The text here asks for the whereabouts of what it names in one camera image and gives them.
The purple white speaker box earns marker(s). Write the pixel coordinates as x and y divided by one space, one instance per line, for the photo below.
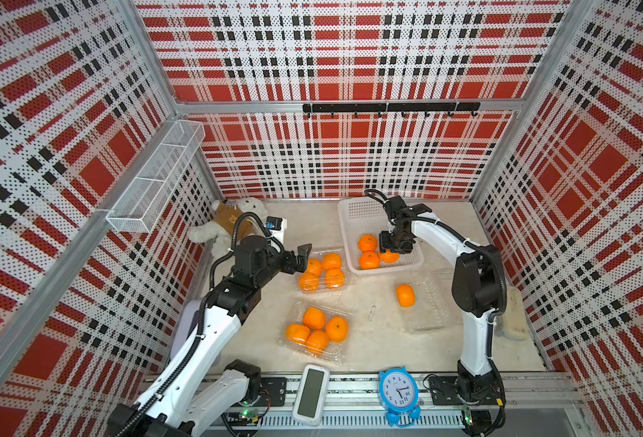
187 324

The orange four container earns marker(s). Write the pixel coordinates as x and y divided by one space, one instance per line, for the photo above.
405 295

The orange two container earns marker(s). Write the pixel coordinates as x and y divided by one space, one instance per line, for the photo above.
370 260

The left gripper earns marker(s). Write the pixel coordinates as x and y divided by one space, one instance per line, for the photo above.
290 267

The white plastic basket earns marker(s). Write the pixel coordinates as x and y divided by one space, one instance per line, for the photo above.
363 216

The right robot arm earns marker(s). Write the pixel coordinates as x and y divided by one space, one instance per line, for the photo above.
479 286

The clear clamshell container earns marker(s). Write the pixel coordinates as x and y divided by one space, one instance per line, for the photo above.
336 353
431 311
318 254

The orange three container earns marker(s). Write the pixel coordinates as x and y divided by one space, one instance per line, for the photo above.
388 257

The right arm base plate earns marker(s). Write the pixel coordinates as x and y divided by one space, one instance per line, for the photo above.
443 392

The white teddy bear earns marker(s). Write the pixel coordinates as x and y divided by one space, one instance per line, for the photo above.
217 233

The black hook rail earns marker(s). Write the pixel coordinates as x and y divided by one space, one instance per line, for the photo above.
392 107

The white wire wall shelf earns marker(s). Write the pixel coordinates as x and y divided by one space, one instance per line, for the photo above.
142 203

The orange one container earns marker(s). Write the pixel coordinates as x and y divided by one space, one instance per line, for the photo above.
367 242

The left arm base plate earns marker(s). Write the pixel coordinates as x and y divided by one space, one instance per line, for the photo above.
273 391

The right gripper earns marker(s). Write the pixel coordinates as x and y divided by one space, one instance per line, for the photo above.
384 245

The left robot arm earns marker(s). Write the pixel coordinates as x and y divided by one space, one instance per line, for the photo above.
175 404

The blue alarm clock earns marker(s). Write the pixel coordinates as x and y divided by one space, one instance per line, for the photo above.
399 395

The white digital timer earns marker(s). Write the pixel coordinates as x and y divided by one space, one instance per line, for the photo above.
311 395

